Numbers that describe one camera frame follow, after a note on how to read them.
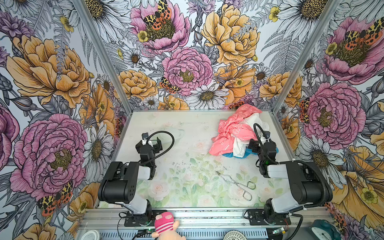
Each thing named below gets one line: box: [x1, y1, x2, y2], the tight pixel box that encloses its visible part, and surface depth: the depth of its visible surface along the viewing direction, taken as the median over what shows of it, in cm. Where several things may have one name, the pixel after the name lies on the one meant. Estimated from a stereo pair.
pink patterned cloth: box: [208, 104, 263, 156], surface depth 96 cm
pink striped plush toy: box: [151, 211, 186, 240], surface depth 68 cm
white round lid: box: [80, 229, 100, 240], surface depth 65 cm
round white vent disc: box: [222, 230, 248, 240], surface depth 69 cm
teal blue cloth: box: [222, 147, 259, 159], surface depth 98 cm
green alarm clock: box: [310, 219, 342, 240], surface depth 67 cm
